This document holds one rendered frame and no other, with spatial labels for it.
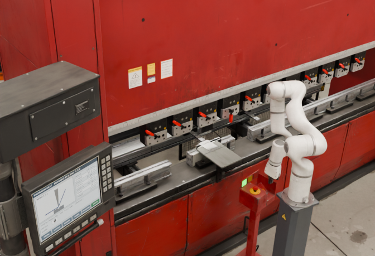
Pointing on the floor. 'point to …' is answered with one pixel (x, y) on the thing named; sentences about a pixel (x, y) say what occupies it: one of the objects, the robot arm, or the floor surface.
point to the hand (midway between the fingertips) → (270, 180)
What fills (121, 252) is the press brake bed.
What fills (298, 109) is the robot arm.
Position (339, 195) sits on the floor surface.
